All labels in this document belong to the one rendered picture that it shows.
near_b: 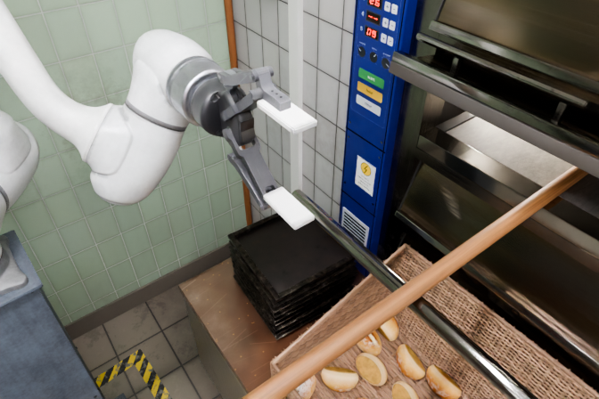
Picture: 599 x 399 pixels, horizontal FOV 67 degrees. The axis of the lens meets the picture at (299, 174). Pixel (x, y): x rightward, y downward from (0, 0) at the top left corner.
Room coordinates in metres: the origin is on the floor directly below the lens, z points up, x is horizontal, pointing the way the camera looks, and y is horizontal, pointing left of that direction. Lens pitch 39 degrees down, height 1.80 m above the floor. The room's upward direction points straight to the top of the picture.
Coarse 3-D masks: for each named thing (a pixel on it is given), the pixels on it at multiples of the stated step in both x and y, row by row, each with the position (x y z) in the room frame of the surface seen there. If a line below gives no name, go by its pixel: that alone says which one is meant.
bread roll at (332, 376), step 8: (328, 368) 0.62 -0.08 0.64; (336, 368) 0.62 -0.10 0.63; (328, 376) 0.59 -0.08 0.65; (336, 376) 0.59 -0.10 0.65; (344, 376) 0.59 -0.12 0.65; (352, 376) 0.59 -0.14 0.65; (328, 384) 0.58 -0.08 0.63; (336, 384) 0.57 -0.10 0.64; (344, 384) 0.57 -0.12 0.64; (352, 384) 0.58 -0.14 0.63
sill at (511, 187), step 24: (432, 144) 0.89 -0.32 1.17; (456, 144) 0.88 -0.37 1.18; (456, 168) 0.83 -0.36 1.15; (480, 168) 0.79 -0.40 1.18; (504, 168) 0.79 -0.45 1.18; (504, 192) 0.73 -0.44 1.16; (528, 192) 0.71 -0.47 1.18; (552, 216) 0.65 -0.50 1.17; (576, 216) 0.64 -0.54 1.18; (576, 240) 0.60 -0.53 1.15
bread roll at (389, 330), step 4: (392, 320) 0.76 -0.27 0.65; (384, 324) 0.74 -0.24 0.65; (388, 324) 0.74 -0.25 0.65; (392, 324) 0.74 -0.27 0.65; (396, 324) 0.74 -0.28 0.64; (380, 328) 0.74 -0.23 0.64; (384, 328) 0.73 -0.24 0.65; (388, 328) 0.73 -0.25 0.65; (392, 328) 0.73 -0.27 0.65; (396, 328) 0.73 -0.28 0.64; (380, 332) 0.75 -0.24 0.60; (384, 332) 0.72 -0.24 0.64; (388, 332) 0.72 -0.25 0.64; (392, 332) 0.72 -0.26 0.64; (396, 332) 0.72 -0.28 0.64; (384, 336) 0.73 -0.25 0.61; (388, 336) 0.71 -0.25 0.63; (392, 336) 0.71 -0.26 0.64; (396, 336) 0.71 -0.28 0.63; (392, 340) 0.71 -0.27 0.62
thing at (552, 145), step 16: (400, 64) 0.82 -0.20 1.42; (432, 64) 0.84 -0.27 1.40; (448, 64) 0.85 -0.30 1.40; (464, 64) 0.87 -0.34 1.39; (416, 80) 0.77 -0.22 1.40; (432, 80) 0.75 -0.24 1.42; (480, 80) 0.78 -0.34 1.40; (496, 80) 0.79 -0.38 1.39; (512, 80) 0.81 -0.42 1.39; (448, 96) 0.71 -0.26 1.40; (464, 96) 0.69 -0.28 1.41; (512, 96) 0.72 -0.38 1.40; (528, 96) 0.73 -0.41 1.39; (544, 96) 0.74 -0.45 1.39; (480, 112) 0.66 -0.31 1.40; (496, 112) 0.64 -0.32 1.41; (544, 112) 0.66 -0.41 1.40; (576, 112) 0.68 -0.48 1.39; (592, 112) 0.69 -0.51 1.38; (512, 128) 0.61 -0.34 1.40; (528, 128) 0.59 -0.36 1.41; (576, 128) 0.61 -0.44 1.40; (592, 128) 0.62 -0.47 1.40; (544, 144) 0.57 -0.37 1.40; (560, 144) 0.55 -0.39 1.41; (576, 160) 0.53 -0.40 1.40; (592, 160) 0.51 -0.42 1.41
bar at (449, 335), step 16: (320, 208) 0.67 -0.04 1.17; (320, 224) 0.63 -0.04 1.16; (336, 224) 0.62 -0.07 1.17; (336, 240) 0.59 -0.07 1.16; (352, 240) 0.58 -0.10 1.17; (368, 256) 0.54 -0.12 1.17; (384, 272) 0.51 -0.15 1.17; (416, 304) 0.44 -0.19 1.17; (432, 320) 0.41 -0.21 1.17; (448, 320) 0.41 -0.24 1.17; (448, 336) 0.39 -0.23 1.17; (464, 336) 0.38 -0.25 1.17; (464, 352) 0.36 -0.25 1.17; (480, 352) 0.36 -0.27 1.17; (480, 368) 0.34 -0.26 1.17; (496, 368) 0.33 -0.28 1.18; (496, 384) 0.31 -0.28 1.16; (512, 384) 0.31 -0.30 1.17
